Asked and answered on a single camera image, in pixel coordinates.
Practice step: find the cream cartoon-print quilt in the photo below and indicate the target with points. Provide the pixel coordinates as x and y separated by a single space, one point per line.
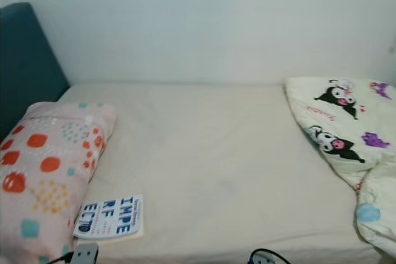
334 122

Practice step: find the teal upholstered headboard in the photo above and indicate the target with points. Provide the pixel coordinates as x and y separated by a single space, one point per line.
31 66

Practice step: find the white blue-lettered book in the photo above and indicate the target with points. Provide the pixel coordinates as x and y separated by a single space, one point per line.
108 217

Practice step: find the pink orange-dotted pillow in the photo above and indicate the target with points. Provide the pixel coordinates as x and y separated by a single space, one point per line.
43 171

